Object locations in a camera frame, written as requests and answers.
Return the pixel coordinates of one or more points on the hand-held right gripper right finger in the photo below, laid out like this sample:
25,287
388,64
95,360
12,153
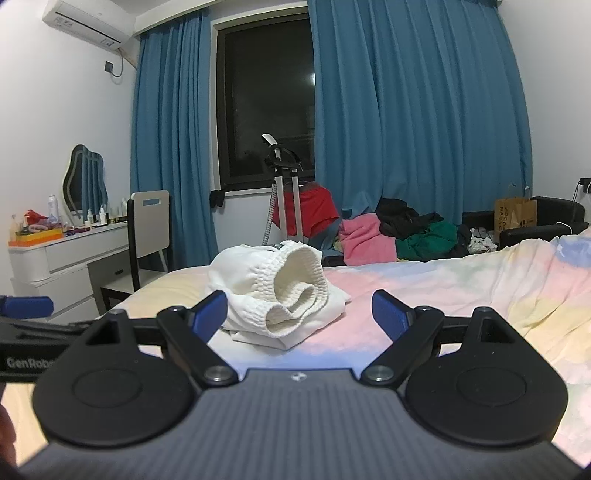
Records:
387,314

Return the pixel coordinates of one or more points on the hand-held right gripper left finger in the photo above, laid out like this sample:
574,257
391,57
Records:
213,310

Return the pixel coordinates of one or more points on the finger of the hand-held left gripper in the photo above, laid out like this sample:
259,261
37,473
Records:
27,306

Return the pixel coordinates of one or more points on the white ribbed pants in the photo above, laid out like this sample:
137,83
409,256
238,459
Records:
277,286

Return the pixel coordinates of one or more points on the white dressing desk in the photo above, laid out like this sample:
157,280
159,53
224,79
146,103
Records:
69,263

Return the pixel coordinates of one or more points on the orange box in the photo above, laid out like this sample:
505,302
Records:
37,236

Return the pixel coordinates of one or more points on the pink garment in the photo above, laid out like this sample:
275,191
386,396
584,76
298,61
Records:
367,240

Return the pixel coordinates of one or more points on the green garment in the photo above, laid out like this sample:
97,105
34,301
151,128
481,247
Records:
429,240

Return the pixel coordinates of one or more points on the black garment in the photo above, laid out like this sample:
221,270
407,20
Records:
401,214

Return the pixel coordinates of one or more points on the bed with pastel sheet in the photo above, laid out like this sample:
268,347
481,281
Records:
485,286

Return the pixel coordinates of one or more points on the white and black chair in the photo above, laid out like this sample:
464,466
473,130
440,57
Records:
150,221

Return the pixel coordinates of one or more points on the white patterned cloth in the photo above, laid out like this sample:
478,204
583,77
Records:
480,242

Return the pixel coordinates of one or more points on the red garment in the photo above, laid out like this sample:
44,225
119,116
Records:
316,210

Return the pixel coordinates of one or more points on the wavy-edged mirror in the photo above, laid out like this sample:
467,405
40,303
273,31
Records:
85,177

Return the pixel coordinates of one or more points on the garment steamer stand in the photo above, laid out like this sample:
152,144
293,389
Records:
284,184

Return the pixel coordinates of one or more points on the brown paper bag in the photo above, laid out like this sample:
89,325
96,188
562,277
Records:
515,214

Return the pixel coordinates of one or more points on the blue curtain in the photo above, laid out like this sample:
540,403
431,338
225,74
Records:
415,106
173,147

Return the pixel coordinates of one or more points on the black armchair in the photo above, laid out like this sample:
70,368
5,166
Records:
554,214

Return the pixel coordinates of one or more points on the dark window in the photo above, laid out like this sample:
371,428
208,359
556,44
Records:
263,101

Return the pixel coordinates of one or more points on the white air conditioner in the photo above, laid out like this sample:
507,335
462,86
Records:
87,21

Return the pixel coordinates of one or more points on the black wall charger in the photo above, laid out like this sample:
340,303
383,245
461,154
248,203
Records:
585,185

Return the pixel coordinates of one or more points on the black wall socket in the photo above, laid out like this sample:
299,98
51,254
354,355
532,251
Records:
109,67

